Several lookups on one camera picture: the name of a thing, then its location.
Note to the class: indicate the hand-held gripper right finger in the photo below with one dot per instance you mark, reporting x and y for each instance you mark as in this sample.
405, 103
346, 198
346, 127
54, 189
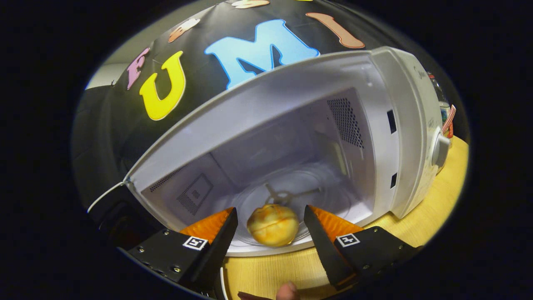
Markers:
322, 250

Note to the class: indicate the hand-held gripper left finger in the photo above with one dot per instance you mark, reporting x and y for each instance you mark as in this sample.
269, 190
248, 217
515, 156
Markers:
218, 250

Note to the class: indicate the golden bread bun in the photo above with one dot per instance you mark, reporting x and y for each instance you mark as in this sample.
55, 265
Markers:
272, 227

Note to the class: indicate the white microwave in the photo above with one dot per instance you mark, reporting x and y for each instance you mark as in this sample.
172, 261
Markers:
291, 96

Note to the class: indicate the glass microwave turntable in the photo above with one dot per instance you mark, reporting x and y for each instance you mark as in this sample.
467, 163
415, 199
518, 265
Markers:
325, 196

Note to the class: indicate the black backdrop cloth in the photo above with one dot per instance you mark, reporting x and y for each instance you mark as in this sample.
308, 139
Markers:
200, 71

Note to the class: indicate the red checked straw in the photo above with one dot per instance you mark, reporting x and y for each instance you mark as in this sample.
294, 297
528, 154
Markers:
449, 118

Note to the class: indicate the clear plastic water bottle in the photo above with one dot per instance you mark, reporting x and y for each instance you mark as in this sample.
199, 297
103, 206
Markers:
439, 96

